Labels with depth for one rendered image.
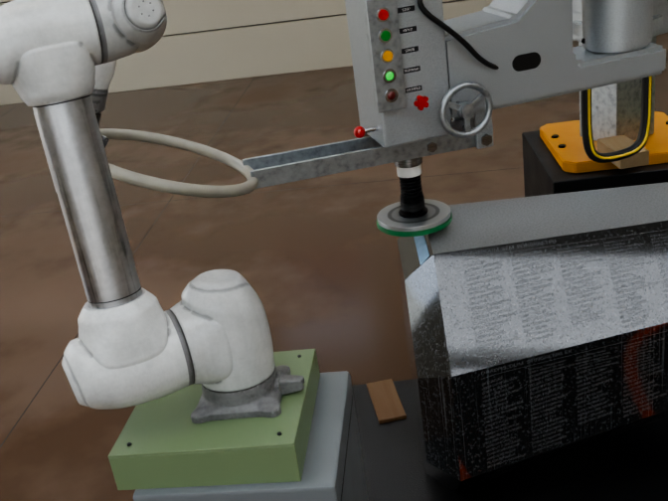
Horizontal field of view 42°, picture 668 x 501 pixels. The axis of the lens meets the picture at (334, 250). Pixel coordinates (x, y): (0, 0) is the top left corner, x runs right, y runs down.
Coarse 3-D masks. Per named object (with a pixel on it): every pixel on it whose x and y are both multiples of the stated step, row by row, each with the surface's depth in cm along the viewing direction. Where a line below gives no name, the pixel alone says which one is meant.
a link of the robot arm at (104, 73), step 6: (96, 66) 201; (102, 66) 202; (108, 66) 203; (114, 66) 205; (96, 72) 202; (102, 72) 202; (108, 72) 204; (96, 78) 202; (102, 78) 203; (108, 78) 205; (96, 84) 203; (102, 84) 204; (108, 84) 207
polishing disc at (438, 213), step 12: (396, 204) 258; (432, 204) 254; (444, 204) 253; (384, 216) 251; (396, 216) 250; (432, 216) 246; (444, 216) 245; (396, 228) 243; (408, 228) 241; (420, 228) 241
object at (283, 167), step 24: (456, 120) 249; (336, 144) 241; (360, 144) 243; (408, 144) 235; (432, 144) 236; (456, 144) 239; (264, 168) 227; (288, 168) 229; (312, 168) 230; (336, 168) 232; (360, 168) 234
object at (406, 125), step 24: (360, 0) 219; (408, 0) 216; (432, 0) 217; (360, 24) 223; (408, 24) 218; (432, 24) 220; (360, 48) 228; (432, 48) 222; (360, 72) 234; (432, 72) 224; (360, 96) 239; (408, 96) 225; (432, 96) 227; (360, 120) 245; (384, 120) 226; (408, 120) 227; (432, 120) 229; (384, 144) 229
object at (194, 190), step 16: (112, 128) 237; (160, 144) 246; (176, 144) 246; (192, 144) 246; (224, 160) 242; (240, 160) 240; (112, 176) 203; (128, 176) 202; (144, 176) 202; (176, 192) 204; (192, 192) 205; (208, 192) 207; (224, 192) 210; (240, 192) 215
